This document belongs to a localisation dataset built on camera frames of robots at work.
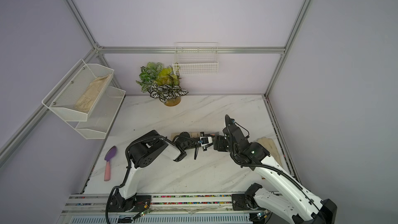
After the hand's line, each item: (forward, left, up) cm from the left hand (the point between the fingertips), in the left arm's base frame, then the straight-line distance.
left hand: (218, 137), depth 85 cm
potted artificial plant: (+31, +34, +13) cm, 48 cm away
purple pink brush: (-6, +63, -9) cm, 64 cm away
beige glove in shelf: (+10, +68, +20) cm, 71 cm away
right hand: (-7, +1, +7) cm, 10 cm away
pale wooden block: (+5, +14, -5) cm, 16 cm away
